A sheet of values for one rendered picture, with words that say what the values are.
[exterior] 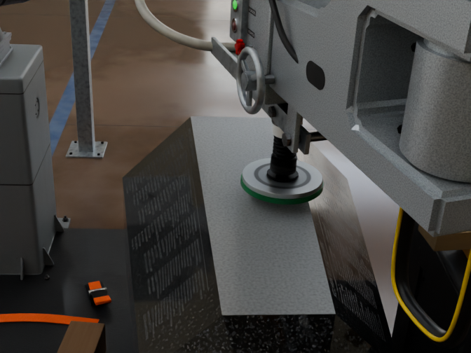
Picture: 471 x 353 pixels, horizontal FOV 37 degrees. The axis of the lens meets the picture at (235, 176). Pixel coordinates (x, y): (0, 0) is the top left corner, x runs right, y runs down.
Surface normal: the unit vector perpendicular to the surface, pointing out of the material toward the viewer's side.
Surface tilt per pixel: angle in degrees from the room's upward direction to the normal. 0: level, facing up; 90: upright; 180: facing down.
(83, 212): 0
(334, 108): 90
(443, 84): 90
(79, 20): 90
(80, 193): 0
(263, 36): 90
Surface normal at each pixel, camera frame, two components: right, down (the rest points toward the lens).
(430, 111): -0.80, 0.25
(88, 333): 0.04, -0.89
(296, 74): -0.94, 0.11
